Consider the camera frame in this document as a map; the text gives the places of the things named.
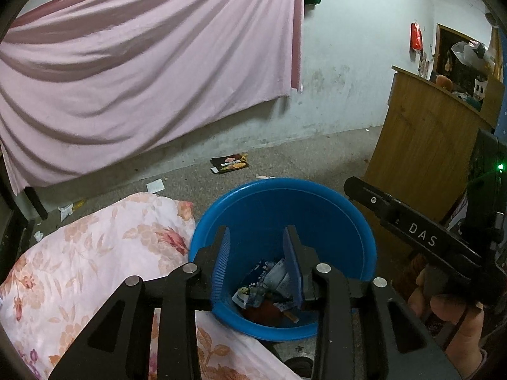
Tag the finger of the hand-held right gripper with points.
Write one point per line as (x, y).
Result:
(368, 198)

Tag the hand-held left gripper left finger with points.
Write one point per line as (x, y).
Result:
(220, 269)

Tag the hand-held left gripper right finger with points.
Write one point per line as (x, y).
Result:
(293, 269)

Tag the dark blue packet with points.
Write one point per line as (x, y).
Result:
(255, 275)

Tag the white yellow snack packet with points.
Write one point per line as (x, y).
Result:
(243, 297)

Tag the orange white wrapper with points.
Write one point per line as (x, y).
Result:
(289, 313)

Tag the blue plastic bucket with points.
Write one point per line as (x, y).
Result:
(317, 206)

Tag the red pouch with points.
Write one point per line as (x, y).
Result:
(265, 313)

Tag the person's right hand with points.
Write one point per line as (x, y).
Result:
(455, 324)

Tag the wooden cabinet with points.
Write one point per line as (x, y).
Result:
(416, 134)

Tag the black slipper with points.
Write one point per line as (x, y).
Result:
(299, 368)

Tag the white paper scrap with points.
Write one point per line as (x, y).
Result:
(66, 211)
(155, 186)
(38, 236)

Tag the dark orange snack wrapper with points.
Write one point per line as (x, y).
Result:
(229, 163)

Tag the orange plush toy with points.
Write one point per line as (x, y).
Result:
(443, 82)

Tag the floral blanket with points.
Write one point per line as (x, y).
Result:
(79, 245)

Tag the white plastic bag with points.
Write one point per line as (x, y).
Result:
(465, 53)

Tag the red hanging bag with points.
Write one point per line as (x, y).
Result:
(416, 37)

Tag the pink hanging bed sheet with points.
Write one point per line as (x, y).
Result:
(138, 67)

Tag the wooden door frame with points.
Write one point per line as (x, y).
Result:
(439, 47)

